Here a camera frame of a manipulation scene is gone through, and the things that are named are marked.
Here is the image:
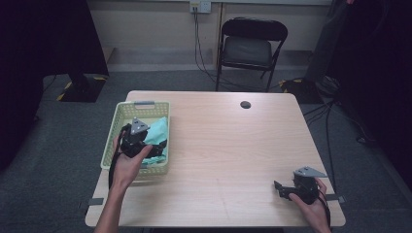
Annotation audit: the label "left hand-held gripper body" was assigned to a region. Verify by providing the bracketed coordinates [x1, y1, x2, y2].
[120, 117, 154, 159]

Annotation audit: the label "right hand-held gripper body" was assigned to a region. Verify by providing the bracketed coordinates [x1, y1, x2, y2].
[289, 166, 328, 206]

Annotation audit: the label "teal t-shirt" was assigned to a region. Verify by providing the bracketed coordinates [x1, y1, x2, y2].
[140, 116, 169, 165]

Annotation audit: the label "pale green plastic basket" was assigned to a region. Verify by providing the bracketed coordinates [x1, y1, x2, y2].
[99, 100, 171, 180]

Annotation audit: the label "person's right hand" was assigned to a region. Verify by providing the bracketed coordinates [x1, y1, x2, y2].
[288, 178, 328, 228]

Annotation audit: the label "person's left hand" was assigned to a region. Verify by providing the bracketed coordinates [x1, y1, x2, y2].
[111, 134, 154, 192]

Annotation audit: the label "black stand base yellow tape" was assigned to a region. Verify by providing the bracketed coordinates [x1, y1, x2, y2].
[280, 77, 325, 105]
[56, 73, 108, 104]

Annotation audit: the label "black folding chair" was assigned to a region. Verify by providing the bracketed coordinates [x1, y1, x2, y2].
[215, 17, 290, 93]

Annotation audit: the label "black curtain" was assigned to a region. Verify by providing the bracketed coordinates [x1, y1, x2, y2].
[0, 0, 110, 173]
[326, 0, 412, 195]

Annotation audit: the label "grey hanging cover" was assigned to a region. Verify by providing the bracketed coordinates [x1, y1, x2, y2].
[304, 0, 351, 83]

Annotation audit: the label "left hand-held gripper cable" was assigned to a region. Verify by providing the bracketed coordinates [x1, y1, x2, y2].
[108, 124, 129, 190]

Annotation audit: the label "grey table bracket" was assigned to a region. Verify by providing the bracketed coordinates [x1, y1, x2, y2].
[325, 193, 347, 204]
[77, 197, 105, 210]

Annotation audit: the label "black floor cables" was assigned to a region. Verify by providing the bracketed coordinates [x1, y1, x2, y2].
[300, 98, 377, 192]

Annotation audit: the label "white wall socket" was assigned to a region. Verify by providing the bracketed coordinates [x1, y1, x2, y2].
[189, 0, 212, 15]

